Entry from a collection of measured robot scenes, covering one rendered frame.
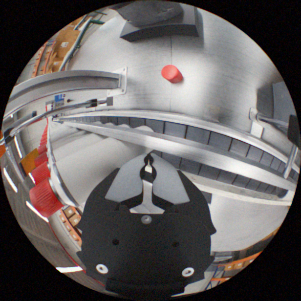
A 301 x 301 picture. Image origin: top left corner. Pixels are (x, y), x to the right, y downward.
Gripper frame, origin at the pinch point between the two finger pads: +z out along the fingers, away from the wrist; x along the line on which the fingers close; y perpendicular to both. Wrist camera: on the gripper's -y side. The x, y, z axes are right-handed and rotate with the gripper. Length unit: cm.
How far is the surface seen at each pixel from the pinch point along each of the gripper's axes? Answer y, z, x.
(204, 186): 3.7, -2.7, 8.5
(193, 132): -2.8, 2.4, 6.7
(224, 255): 167, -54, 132
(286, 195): 0.3, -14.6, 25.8
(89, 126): -3.4, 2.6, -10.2
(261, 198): 3.5, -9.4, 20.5
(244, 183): 3.5, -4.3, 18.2
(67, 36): -135, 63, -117
